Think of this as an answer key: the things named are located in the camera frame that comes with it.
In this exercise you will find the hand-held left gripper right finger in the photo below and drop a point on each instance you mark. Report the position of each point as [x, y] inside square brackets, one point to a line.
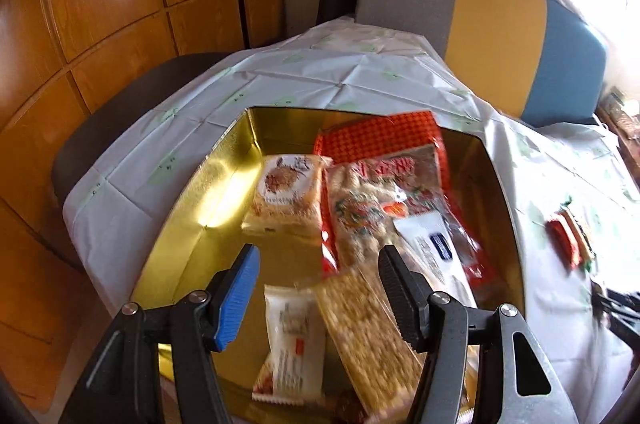
[400, 299]

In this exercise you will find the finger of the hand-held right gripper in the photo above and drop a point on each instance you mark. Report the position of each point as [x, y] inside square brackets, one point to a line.
[622, 300]
[627, 329]

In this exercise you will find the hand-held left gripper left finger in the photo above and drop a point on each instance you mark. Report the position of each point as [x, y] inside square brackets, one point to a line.
[235, 304]

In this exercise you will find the clear soda cracker packet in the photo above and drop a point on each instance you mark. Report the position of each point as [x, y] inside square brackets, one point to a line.
[365, 344]

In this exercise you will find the white and blue packet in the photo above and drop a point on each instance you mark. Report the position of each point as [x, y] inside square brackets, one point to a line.
[432, 244]

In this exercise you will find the white snack packet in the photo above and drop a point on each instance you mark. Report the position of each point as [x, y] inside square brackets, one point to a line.
[292, 334]

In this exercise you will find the red snack packet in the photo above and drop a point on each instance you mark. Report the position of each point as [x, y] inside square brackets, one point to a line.
[567, 236]

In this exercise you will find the red and gold tin box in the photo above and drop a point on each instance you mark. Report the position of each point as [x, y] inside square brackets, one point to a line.
[200, 214]

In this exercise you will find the beige rice cracker packet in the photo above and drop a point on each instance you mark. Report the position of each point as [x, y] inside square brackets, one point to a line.
[287, 199]

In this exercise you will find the large red snack bag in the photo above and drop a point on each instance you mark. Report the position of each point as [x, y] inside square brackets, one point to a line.
[385, 139]

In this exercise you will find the wooden nightstand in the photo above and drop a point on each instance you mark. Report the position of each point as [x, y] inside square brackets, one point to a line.
[625, 129]

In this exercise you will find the cloud printed plastic sheet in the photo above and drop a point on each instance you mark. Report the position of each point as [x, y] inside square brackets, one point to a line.
[350, 64]

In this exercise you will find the grey yellow blue headboard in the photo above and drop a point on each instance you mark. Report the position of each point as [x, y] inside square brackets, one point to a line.
[500, 19]

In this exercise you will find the wooden wardrobe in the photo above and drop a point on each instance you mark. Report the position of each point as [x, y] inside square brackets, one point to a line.
[100, 4]

